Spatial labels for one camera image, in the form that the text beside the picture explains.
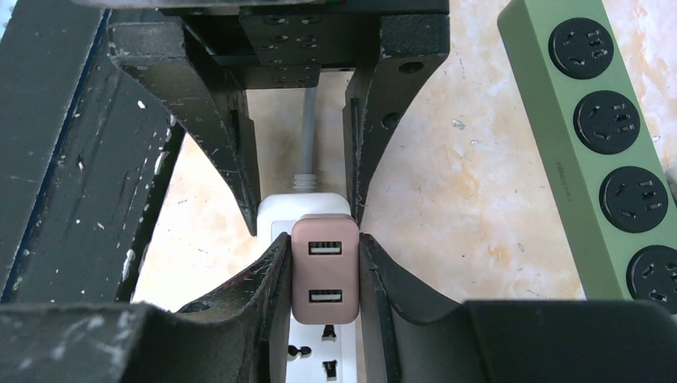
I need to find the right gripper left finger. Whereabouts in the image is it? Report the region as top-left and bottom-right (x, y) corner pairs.
(1, 233), (291, 382)

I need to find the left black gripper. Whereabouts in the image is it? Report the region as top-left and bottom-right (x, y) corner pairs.
(108, 1), (450, 236)

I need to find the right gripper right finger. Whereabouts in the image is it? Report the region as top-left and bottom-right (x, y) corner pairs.
(359, 234), (676, 382)

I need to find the green power strip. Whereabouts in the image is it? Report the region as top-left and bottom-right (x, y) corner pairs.
(497, 1), (676, 314)

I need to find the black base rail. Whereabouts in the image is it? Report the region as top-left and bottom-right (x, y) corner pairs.
(1, 1), (184, 303)

